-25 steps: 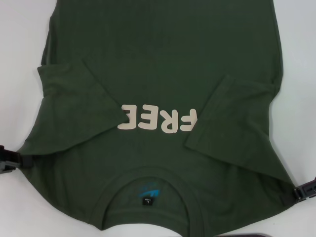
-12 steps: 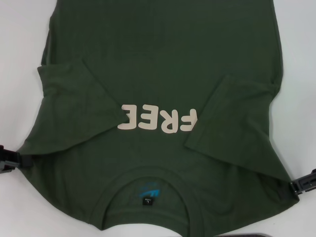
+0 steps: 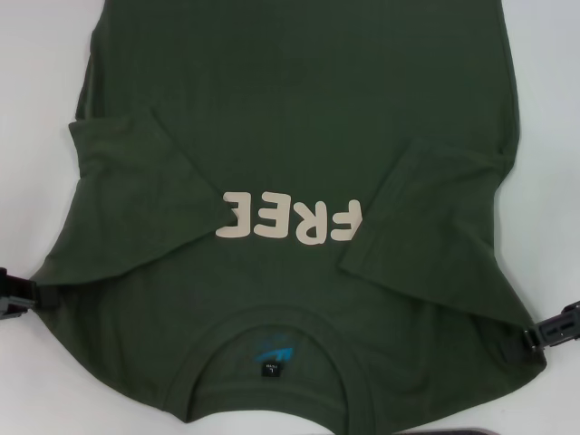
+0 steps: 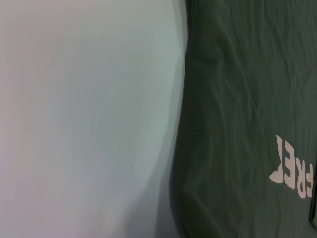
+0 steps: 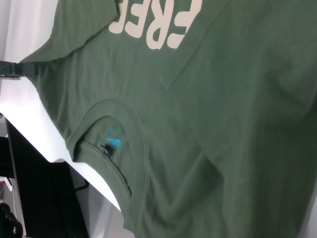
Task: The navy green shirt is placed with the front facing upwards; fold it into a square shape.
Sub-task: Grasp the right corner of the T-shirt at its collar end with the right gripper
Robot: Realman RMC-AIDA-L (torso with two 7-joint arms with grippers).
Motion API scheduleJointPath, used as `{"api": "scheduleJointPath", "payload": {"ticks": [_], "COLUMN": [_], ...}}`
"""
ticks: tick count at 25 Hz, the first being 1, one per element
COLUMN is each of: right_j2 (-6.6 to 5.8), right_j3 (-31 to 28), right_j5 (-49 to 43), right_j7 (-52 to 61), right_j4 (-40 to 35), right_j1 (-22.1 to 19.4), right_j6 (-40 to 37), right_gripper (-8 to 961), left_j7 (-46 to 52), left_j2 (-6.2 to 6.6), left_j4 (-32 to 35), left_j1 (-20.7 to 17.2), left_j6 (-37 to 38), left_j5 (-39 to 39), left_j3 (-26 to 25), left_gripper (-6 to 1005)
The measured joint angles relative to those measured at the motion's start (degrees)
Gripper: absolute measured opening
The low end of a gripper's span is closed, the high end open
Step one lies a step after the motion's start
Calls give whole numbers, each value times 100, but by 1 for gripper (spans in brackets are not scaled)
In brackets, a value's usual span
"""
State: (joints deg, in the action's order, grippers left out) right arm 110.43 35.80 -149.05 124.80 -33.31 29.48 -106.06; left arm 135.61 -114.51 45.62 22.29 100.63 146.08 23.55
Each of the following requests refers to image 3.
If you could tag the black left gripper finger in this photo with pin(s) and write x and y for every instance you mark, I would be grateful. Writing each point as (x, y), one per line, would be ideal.
(9, 315)
(27, 292)

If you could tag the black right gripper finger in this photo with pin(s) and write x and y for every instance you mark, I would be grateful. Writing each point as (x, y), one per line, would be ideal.
(559, 327)
(564, 343)

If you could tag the dark green FREE t-shirt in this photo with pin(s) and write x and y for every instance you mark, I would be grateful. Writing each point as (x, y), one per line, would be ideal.
(294, 113)

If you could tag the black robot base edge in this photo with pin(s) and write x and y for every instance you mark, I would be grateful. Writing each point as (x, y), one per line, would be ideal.
(444, 432)

